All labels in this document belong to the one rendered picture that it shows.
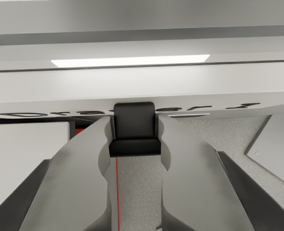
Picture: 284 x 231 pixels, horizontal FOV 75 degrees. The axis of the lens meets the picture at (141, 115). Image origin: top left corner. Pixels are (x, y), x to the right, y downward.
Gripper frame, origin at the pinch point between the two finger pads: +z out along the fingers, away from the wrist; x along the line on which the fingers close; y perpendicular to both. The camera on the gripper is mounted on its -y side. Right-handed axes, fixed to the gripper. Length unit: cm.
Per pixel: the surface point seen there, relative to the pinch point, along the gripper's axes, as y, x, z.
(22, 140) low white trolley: 10.0, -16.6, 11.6
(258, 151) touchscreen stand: 63, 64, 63
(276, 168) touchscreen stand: 71, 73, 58
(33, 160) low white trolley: 12.4, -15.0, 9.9
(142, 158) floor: 66, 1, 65
